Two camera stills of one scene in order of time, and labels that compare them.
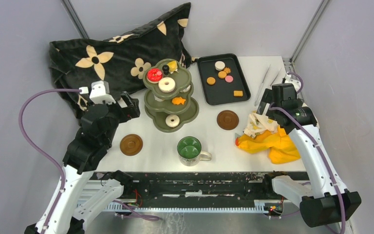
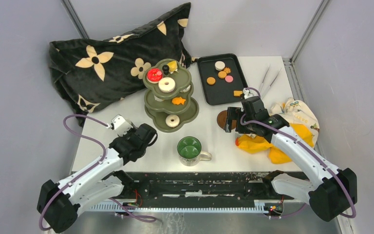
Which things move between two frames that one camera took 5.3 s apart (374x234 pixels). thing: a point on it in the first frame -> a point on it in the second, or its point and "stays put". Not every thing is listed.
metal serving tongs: x=259 y=93 stays put
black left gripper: x=132 y=109 -> x=134 y=131
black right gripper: x=267 y=98 -> x=236 y=112
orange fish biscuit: x=177 y=100 stays put
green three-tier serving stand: x=168 y=104 stays put
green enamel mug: x=189 y=151 stays put
